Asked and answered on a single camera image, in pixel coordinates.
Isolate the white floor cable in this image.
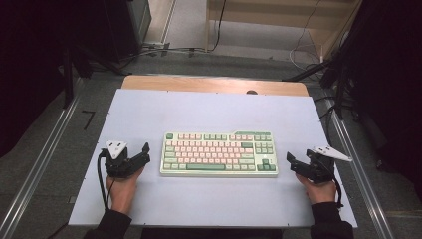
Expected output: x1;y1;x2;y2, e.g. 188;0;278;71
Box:
288;0;323;73

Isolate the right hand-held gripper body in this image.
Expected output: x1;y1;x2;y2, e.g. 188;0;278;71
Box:
306;145;353;185

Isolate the black metal stand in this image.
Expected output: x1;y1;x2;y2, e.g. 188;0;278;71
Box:
62;49;76;110

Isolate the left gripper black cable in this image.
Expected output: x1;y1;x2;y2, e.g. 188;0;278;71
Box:
97;152;113;211

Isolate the wooden shelf unit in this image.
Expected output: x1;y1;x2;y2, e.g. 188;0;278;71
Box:
204;0;363;62

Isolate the wooden table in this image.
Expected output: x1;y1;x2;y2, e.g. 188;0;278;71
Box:
120;75;311;98

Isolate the black floor cable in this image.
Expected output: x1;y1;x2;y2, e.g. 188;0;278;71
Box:
210;0;228;53

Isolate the metal floor rail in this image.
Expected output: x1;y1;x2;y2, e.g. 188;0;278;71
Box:
0;95;82;239
325;99;396;239

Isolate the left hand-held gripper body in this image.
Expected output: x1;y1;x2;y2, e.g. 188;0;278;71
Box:
99;139;134;179

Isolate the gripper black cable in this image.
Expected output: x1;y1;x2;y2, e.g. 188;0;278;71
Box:
312;154;344;209
97;152;113;211

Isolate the person's left hand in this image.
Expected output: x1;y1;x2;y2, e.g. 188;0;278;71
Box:
105;166;145;216

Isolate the person's right hand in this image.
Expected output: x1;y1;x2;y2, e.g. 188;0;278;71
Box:
295;172;338;205

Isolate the green and pink keyboard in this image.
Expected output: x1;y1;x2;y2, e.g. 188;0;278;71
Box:
159;129;280;178

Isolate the black cabinet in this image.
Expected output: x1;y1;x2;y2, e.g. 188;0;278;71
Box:
99;0;152;65

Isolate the black stand leg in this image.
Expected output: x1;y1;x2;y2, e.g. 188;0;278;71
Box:
282;59;332;83

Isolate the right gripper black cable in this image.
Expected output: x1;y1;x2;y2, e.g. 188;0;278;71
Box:
312;154;344;209

